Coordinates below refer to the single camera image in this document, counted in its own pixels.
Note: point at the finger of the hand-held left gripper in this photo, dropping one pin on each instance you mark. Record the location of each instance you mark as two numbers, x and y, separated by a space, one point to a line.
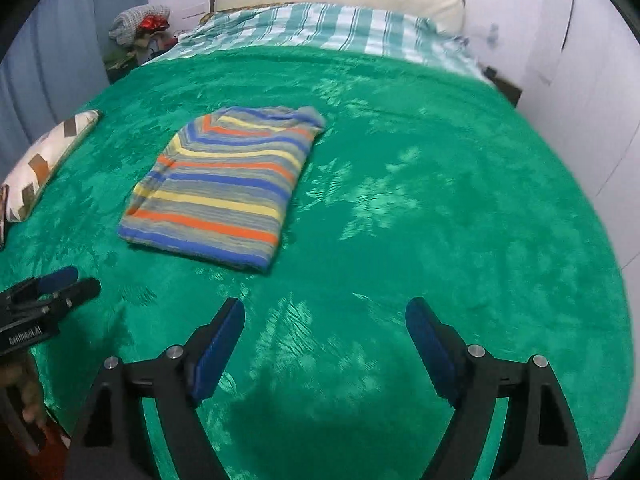
80 292
60 277

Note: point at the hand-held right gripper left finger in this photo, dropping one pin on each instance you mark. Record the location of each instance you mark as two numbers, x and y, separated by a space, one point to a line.
217 355

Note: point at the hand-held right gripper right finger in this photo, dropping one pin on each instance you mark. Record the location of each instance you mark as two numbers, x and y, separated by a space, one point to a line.
431 352

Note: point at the striped knit sweater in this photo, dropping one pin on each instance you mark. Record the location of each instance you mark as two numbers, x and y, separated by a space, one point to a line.
220 190

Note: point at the pile of clothes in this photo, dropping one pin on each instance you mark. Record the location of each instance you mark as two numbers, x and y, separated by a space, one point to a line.
140 35

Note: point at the person's left hand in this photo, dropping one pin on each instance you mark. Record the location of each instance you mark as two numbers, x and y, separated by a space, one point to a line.
30 390

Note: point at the green patterned blanket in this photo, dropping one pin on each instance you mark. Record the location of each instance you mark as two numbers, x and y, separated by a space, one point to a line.
400 260

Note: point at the white brown patterned pillow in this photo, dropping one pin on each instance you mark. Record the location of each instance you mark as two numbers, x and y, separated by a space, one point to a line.
45 160

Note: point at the blue curtain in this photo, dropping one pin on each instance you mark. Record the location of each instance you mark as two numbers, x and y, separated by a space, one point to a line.
65 60

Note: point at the dark nightstand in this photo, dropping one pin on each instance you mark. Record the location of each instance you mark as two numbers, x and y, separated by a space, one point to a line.
502 87

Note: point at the white wardrobe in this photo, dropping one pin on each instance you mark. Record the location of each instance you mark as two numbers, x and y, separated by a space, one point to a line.
590 85

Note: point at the teal plaid bed sheet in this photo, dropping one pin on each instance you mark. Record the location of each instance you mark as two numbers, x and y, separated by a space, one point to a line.
325 27

